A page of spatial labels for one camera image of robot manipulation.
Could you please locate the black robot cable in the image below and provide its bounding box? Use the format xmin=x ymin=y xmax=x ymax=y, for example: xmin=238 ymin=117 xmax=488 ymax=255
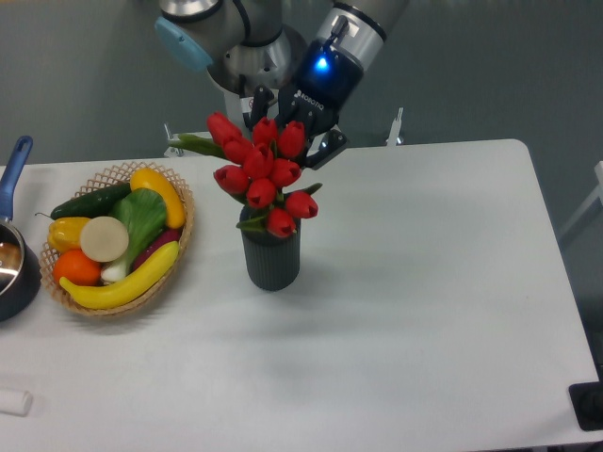
xmin=230 ymin=0 xmax=255 ymax=128

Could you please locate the white frame at right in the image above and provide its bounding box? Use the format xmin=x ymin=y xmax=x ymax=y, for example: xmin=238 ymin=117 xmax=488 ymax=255
xmin=560 ymin=161 xmax=602 ymax=241

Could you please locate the white cylinder object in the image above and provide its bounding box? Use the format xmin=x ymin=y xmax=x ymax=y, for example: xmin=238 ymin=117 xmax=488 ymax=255
xmin=0 ymin=387 xmax=34 ymax=417

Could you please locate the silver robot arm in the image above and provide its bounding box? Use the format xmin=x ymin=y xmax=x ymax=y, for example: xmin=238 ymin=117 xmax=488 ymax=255
xmin=155 ymin=1 xmax=407 ymax=170

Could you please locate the green cucumber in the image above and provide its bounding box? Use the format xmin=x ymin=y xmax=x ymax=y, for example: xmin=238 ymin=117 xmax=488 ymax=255
xmin=36 ymin=183 xmax=131 ymax=220

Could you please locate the long yellow squash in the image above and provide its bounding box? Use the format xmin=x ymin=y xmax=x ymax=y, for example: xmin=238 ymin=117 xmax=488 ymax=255
xmin=59 ymin=241 xmax=180 ymax=311

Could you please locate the woven wicker basket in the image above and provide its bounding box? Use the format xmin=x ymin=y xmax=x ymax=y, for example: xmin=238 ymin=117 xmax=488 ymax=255
xmin=40 ymin=161 xmax=195 ymax=316

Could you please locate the black box at edge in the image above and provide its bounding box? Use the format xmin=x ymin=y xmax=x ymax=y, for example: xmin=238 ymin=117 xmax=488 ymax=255
xmin=568 ymin=381 xmax=602 ymax=431

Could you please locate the beige round disc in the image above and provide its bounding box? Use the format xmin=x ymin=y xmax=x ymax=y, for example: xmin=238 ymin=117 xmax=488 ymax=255
xmin=79 ymin=217 xmax=129 ymax=263

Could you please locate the white metal base frame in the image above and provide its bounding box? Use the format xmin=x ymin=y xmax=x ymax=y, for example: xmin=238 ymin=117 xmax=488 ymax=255
xmin=163 ymin=106 xmax=406 ymax=158

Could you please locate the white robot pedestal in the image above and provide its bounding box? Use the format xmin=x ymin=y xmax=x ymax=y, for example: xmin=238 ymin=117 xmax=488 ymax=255
xmin=223 ymin=89 xmax=279 ymax=138

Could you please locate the orange fruit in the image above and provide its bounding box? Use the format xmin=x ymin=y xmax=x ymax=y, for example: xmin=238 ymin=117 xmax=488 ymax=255
xmin=53 ymin=250 xmax=101 ymax=286

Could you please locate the red tulip bouquet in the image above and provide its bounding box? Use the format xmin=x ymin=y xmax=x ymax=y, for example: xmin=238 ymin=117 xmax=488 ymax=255
xmin=168 ymin=110 xmax=324 ymax=239

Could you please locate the short yellow squash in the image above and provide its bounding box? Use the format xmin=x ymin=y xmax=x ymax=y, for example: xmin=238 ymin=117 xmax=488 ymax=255
xmin=130 ymin=167 xmax=186 ymax=229

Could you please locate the yellow bell pepper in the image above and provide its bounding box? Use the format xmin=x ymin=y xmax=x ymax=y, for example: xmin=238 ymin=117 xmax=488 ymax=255
xmin=47 ymin=217 xmax=90 ymax=253

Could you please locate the dark grey ribbed vase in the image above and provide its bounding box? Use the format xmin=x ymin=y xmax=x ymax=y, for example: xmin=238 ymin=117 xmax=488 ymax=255
xmin=241 ymin=219 xmax=301 ymax=291

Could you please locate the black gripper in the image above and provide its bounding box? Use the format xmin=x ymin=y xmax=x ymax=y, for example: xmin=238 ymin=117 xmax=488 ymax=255
xmin=246 ymin=40 xmax=364 ymax=170

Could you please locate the purple eggplant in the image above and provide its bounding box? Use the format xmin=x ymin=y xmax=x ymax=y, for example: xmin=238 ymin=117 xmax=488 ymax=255
xmin=131 ymin=229 xmax=181 ymax=270

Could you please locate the green bok choy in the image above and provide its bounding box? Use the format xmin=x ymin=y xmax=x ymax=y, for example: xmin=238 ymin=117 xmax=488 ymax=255
xmin=101 ymin=188 xmax=167 ymax=285

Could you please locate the blue handled saucepan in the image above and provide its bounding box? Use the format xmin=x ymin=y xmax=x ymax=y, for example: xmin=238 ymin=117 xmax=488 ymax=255
xmin=1 ymin=136 xmax=41 ymax=322

